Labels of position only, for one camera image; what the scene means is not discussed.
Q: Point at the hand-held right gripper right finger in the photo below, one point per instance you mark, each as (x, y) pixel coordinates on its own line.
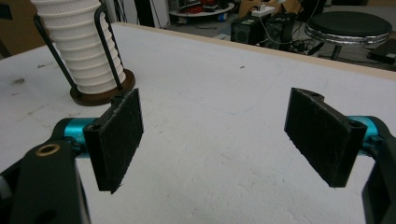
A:
(320, 137)

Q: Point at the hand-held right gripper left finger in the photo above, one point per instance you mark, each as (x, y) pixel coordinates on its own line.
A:
(115, 140)

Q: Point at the stack of white ribbed cups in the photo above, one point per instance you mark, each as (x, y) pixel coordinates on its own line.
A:
(81, 46)

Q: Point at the black speaker box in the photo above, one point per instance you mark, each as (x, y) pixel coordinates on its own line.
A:
(246, 31)
(280, 29)

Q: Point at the black round stool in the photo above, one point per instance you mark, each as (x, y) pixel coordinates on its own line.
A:
(348, 25)

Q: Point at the white power strip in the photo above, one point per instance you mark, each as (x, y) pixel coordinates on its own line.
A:
(263, 11)

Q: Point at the large brown cardboard sheet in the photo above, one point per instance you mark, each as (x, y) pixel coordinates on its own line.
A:
(18, 34)

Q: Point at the round white shelf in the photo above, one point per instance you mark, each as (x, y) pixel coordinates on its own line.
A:
(202, 13)

